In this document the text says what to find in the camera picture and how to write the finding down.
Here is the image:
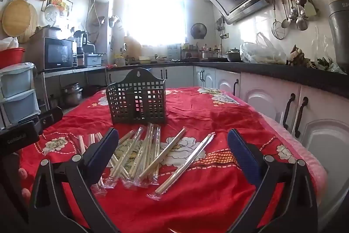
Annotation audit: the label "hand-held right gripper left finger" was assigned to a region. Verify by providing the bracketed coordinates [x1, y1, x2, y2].
[28, 127, 120, 233]

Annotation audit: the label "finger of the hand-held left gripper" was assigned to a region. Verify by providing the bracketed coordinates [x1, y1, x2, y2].
[32, 106, 64, 130]

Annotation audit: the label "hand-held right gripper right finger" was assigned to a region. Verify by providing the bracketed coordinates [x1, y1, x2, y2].
[227, 128, 319, 233]

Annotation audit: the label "bunch of chopsticks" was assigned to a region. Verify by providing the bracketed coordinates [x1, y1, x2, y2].
[76, 124, 216, 199]

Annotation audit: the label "dark green plastic utensil basket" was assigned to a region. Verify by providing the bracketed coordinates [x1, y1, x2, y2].
[106, 67, 167, 124]

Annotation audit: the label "hanging kitchen utensils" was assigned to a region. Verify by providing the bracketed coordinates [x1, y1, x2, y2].
[295, 0, 308, 31]

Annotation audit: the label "person's left hand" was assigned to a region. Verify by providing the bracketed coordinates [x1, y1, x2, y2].
[18, 167, 31, 200]

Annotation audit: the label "red floral tablecloth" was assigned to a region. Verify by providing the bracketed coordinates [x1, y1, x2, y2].
[19, 86, 314, 233]

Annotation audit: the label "grey-blue plastic drawer unit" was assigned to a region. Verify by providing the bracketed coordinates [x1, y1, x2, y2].
[0, 62, 41, 128]

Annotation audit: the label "metal shelving unit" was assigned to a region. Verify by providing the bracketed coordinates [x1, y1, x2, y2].
[33, 66, 108, 113]

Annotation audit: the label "pink padded table cover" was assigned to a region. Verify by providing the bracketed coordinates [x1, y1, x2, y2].
[226, 91, 328, 201]

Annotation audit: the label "black microwave oven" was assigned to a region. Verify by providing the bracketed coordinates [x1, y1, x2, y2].
[44, 37, 75, 70]

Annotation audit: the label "white base cabinets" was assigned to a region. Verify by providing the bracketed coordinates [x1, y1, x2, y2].
[107, 65, 349, 225]

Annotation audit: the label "red plastic basin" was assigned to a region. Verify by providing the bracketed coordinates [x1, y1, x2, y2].
[0, 48, 26, 70]

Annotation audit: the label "grey-blue plastic box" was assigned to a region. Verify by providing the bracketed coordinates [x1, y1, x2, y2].
[84, 53, 106, 67]

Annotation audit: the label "cardboard box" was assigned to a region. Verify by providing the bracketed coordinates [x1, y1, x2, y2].
[29, 27, 62, 41]

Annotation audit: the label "white plastic bag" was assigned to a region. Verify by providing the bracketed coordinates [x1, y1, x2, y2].
[0, 36, 19, 50]

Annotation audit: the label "round bamboo mat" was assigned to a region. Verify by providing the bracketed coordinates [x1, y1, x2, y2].
[18, 2, 39, 44]

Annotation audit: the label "black kitchen countertop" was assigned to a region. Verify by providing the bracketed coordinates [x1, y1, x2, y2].
[106, 60, 349, 99]

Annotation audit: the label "glass pot lid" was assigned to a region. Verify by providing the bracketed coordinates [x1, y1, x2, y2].
[44, 4, 61, 26]

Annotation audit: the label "round bamboo board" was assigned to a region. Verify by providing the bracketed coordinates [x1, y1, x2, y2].
[1, 0, 31, 37]

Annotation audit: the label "clear plastic bag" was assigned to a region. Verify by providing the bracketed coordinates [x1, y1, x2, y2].
[240, 32, 287, 64]

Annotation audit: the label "wooden cutting board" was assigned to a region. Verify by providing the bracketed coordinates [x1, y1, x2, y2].
[125, 36, 142, 57]

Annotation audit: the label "steel pot with lid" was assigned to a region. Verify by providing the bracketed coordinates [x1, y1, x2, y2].
[200, 50, 220, 60]

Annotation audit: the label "fruit poster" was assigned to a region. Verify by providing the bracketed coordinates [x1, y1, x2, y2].
[44, 0, 74, 17]

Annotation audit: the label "white hanging holder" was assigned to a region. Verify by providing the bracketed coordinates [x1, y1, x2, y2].
[108, 15, 122, 29]

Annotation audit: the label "ginger roots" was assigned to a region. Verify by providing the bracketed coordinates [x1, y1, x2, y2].
[286, 45, 311, 67]

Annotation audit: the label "condiment bottles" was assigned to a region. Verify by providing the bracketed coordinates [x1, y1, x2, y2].
[202, 43, 222, 52]

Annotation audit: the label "bag of green vegetables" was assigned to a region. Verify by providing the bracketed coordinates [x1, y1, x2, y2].
[313, 57, 347, 74]

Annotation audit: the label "hanging kitchen tools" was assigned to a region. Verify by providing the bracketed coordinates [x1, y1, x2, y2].
[215, 16, 227, 33]

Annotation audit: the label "steel ladle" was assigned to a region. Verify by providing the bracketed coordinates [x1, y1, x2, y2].
[281, 0, 292, 29]

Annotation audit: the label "kitchen window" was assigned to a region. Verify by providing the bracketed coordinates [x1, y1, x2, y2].
[128, 0, 185, 47]

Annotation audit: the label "steel slotted spoon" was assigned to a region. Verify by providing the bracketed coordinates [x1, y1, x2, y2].
[288, 0, 298, 21]

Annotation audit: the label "water heater hose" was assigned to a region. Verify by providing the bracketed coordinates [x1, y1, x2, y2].
[87, 0, 105, 31]

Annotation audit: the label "black wire spice rack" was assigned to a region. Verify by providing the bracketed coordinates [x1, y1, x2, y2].
[181, 43, 199, 60]

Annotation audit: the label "small round wall fan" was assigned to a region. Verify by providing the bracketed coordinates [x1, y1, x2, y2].
[190, 23, 208, 40]

